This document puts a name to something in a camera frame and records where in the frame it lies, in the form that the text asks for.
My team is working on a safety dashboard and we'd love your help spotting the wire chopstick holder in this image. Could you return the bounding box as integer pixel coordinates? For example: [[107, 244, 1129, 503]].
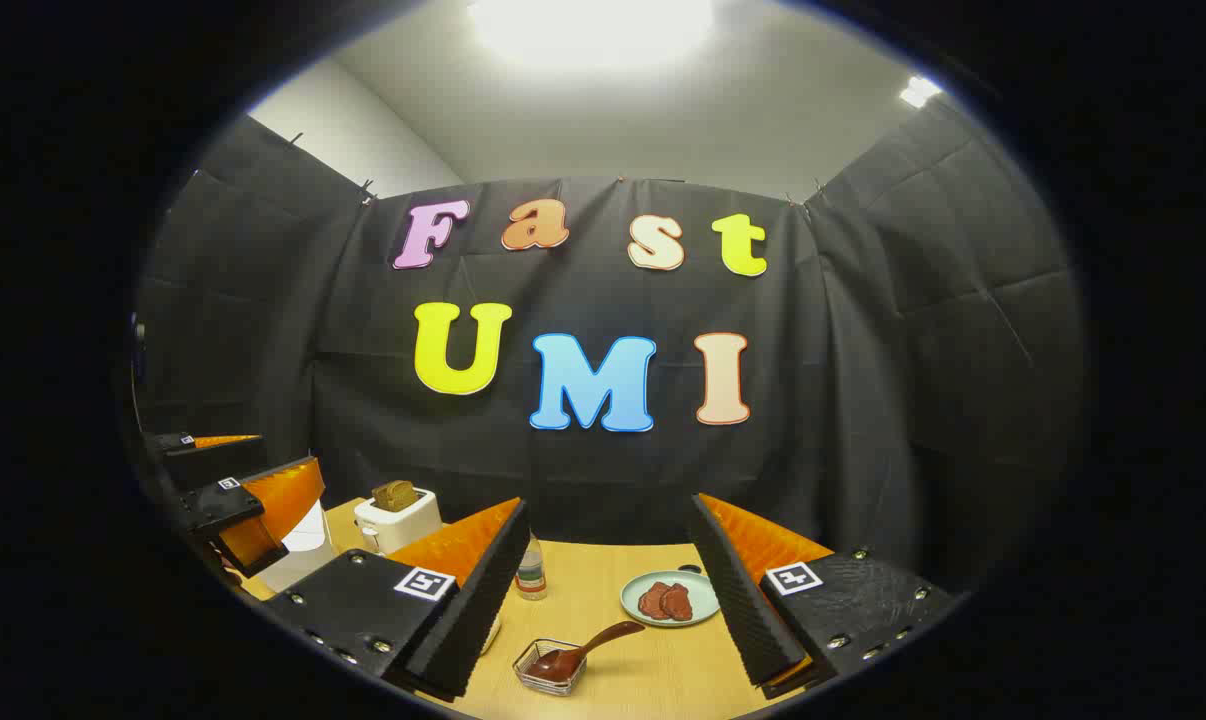
[[512, 639, 588, 696]]

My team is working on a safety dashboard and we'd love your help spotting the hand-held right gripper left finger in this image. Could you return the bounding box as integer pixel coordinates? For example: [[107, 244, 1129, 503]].
[[261, 497, 531, 701]]

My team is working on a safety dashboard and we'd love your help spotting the pale green plate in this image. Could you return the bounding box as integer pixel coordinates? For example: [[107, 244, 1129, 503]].
[[620, 570, 721, 628]]

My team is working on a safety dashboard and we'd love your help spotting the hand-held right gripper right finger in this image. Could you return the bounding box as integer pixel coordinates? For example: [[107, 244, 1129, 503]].
[[687, 493, 956, 701]]

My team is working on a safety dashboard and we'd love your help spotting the black backdrop cloth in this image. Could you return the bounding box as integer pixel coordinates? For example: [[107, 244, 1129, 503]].
[[133, 95, 1089, 601]]

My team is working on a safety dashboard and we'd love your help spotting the white toaster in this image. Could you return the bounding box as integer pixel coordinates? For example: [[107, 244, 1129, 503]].
[[354, 487, 442, 555]]

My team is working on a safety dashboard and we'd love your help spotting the white rice cooker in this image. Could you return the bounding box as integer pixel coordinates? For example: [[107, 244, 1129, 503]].
[[258, 500, 336, 592]]

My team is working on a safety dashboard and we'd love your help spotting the clear plastic bottle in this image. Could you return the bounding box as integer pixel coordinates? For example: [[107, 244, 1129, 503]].
[[516, 535, 548, 601]]

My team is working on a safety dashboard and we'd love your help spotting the large ceiling light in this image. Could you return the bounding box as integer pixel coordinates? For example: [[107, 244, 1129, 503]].
[[468, 0, 714, 71]]

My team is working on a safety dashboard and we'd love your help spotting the brown wooden spoon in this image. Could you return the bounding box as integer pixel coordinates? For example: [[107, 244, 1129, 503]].
[[529, 621, 646, 683]]

